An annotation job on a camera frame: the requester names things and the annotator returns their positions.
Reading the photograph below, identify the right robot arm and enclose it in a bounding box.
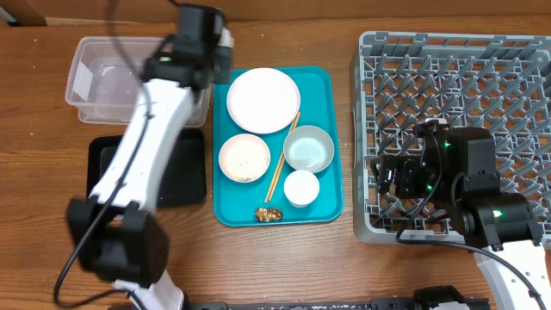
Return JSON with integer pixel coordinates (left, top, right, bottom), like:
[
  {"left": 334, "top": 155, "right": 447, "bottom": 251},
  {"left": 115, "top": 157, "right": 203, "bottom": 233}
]
[{"left": 370, "top": 121, "right": 550, "bottom": 309}]

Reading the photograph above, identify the teal serving tray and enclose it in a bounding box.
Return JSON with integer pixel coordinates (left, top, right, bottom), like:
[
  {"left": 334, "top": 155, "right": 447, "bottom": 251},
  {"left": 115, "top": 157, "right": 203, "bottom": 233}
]
[{"left": 212, "top": 66, "right": 344, "bottom": 227}]

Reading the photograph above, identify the black plastic tray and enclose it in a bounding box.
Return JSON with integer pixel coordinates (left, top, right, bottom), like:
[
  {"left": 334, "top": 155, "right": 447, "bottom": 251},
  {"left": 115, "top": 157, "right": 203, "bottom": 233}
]
[{"left": 86, "top": 128, "right": 207, "bottom": 208}]

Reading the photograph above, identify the large white plate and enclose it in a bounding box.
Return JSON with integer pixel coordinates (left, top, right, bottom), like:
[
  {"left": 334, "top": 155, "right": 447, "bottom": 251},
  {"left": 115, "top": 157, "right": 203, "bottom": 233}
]
[{"left": 226, "top": 67, "right": 301, "bottom": 134}]

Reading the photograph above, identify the brown food scrap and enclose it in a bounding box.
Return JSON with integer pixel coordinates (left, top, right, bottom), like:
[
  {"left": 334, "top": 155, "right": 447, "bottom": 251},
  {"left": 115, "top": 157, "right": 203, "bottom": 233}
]
[{"left": 254, "top": 208, "right": 283, "bottom": 222}]

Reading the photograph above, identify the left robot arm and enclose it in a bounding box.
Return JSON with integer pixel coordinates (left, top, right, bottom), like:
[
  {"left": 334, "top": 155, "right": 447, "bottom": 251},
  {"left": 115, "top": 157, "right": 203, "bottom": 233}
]
[{"left": 66, "top": 3, "right": 233, "bottom": 309}]

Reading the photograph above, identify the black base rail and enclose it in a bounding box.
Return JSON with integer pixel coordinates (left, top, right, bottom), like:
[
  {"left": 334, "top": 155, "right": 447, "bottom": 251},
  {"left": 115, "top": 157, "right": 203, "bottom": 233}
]
[{"left": 184, "top": 285, "right": 491, "bottom": 310}]

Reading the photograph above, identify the clear plastic bin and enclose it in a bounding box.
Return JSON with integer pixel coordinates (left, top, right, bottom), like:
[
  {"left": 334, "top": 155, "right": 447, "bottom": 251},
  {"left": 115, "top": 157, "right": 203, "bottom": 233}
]
[{"left": 65, "top": 36, "right": 211, "bottom": 127}]

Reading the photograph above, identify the small white bowl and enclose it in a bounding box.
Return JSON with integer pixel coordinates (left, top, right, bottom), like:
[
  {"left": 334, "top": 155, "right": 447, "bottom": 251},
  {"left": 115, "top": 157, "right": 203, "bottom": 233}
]
[{"left": 219, "top": 133, "right": 271, "bottom": 183}]

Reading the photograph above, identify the grey dishwasher rack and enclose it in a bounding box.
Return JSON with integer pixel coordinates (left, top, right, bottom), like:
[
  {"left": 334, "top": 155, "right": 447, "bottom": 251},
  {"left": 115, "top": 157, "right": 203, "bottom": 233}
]
[{"left": 350, "top": 31, "right": 550, "bottom": 244}]

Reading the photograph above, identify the white cup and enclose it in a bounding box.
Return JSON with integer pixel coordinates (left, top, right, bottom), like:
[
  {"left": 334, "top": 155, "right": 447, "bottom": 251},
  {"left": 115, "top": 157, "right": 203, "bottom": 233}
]
[{"left": 283, "top": 170, "right": 320, "bottom": 208}]

